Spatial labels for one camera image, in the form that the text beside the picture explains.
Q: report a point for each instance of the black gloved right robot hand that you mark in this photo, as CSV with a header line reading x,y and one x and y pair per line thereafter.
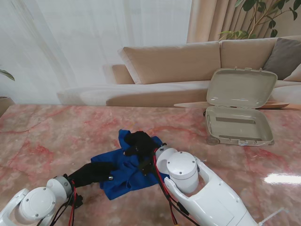
x,y
141,143

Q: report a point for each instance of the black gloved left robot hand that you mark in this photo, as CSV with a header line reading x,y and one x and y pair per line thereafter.
x,y
91,173

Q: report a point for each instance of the blue shirt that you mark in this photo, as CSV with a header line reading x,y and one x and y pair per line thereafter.
x,y
127,171

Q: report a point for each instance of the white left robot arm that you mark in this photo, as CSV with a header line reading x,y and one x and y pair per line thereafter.
x,y
35,207

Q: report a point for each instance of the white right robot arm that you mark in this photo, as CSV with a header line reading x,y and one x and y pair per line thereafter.
x,y
200,193

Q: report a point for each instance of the beige open suitcase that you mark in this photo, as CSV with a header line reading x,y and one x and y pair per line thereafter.
x,y
240,87

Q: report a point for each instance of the beige sofa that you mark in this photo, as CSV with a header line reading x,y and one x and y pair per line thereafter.
x,y
176,61

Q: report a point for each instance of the white sheer curtain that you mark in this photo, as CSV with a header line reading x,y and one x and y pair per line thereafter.
x,y
94,47

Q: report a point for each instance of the beige plant pot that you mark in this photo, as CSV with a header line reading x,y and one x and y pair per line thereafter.
x,y
5,103

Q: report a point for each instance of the single green plant leaf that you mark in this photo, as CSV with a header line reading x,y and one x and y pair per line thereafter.
x,y
8,75

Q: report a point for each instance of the flat wooden tray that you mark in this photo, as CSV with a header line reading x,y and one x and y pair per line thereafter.
x,y
275,105

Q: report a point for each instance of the beige curtain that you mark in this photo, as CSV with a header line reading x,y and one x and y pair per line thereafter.
x,y
211,21

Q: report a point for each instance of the grey cushion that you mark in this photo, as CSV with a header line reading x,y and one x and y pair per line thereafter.
x,y
284,56

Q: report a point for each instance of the tall green leafy plant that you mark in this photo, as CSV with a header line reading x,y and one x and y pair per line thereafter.
x,y
272,24

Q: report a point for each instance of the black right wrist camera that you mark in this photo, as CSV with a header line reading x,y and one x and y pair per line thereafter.
x,y
145,167

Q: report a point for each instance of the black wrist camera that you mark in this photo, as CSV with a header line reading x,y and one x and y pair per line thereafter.
x,y
77,202
145,167

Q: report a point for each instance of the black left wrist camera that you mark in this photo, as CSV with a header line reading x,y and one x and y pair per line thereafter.
x,y
77,202

